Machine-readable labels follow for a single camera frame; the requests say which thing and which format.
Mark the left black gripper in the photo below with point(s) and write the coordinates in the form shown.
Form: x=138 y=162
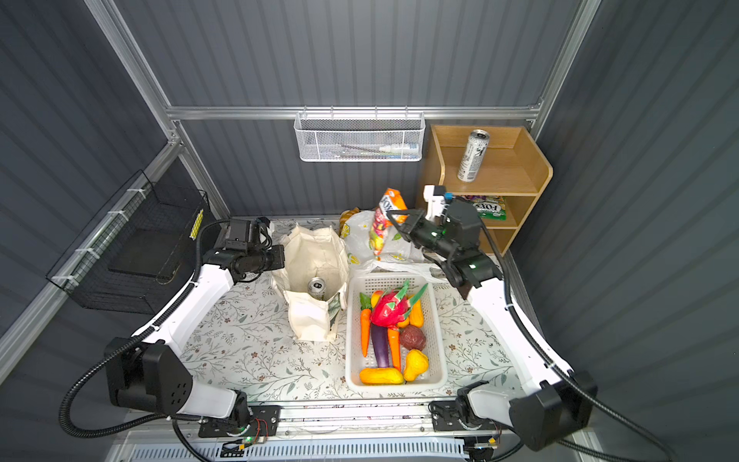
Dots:
x=277 y=251

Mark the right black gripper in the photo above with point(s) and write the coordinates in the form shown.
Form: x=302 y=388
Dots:
x=416 y=220

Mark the orange pink candy bag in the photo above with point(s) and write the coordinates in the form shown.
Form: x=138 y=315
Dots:
x=380 y=227

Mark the cream canvas tote bag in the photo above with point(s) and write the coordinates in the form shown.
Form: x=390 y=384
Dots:
x=311 y=253

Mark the silver drink can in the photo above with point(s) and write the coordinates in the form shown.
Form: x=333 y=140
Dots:
x=317 y=288
x=473 y=157

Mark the green candy bag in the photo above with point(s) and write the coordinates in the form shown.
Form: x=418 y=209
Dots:
x=489 y=207

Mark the white plastic produce basket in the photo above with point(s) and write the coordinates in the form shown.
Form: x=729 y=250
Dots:
x=437 y=374

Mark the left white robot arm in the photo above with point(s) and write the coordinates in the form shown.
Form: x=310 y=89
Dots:
x=151 y=377

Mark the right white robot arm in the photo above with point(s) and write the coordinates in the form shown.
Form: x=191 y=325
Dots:
x=550 y=410

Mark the pink dragon fruit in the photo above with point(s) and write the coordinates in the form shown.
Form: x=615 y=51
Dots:
x=394 y=307

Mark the toothpaste tube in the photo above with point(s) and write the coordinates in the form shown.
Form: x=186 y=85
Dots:
x=393 y=151

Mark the left orange carrot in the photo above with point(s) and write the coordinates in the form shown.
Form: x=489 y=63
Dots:
x=365 y=322

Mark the purple eggplant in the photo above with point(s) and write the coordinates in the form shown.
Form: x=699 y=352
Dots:
x=379 y=340

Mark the dark red passion fruit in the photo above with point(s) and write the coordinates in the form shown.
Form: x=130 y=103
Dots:
x=412 y=338

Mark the wooden shelf unit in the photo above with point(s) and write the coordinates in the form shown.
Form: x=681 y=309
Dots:
x=513 y=169

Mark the yellow pear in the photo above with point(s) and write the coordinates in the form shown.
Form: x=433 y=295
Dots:
x=417 y=363

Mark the yellow corn cob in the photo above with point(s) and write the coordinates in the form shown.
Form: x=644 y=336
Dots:
x=382 y=376

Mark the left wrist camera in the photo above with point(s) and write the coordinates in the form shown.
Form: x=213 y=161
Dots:
x=248 y=235

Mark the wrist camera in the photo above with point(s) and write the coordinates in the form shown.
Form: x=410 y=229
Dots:
x=248 y=235
x=435 y=198

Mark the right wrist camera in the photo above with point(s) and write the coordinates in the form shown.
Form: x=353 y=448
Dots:
x=435 y=198

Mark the black wire wall basket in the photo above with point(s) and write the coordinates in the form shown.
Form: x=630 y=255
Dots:
x=140 y=254

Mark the white wire wall basket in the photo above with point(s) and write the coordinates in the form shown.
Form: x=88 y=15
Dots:
x=319 y=137

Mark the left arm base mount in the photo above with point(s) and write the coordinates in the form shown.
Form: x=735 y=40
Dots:
x=259 y=421

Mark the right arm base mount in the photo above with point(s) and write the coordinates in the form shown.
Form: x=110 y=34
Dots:
x=458 y=415

